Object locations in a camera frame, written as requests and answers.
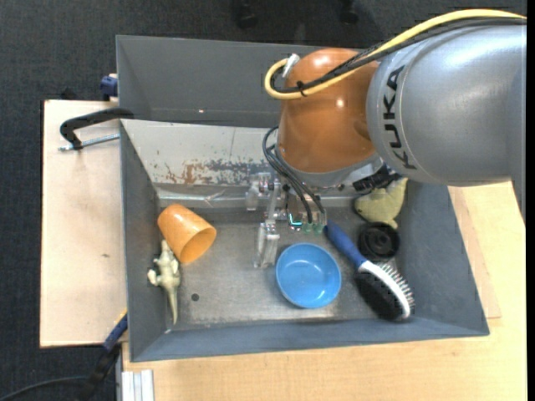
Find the blue bowl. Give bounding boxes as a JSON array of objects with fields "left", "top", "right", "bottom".
[{"left": 274, "top": 242, "right": 343, "bottom": 310}]

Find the orange plastic cup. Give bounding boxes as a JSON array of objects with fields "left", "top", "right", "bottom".
[{"left": 156, "top": 203, "right": 218, "bottom": 266}]

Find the grey metal bin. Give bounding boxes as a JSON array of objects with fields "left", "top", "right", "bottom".
[{"left": 115, "top": 34, "right": 491, "bottom": 363}]

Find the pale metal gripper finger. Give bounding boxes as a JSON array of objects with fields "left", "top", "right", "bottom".
[
  {"left": 245, "top": 172, "right": 282, "bottom": 213},
  {"left": 252, "top": 221, "right": 279, "bottom": 270}
]

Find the pale yellow plush toy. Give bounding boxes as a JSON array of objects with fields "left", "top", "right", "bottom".
[{"left": 354, "top": 176, "right": 409, "bottom": 231}]

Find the blue handled black brush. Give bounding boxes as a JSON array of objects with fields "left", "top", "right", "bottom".
[{"left": 324, "top": 219, "right": 416, "bottom": 322}]

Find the black round cap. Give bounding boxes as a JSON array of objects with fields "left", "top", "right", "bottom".
[{"left": 359, "top": 221, "right": 400, "bottom": 261}]

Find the pale green toy dinosaur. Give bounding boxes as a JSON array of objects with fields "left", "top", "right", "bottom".
[{"left": 146, "top": 239, "right": 182, "bottom": 327}]

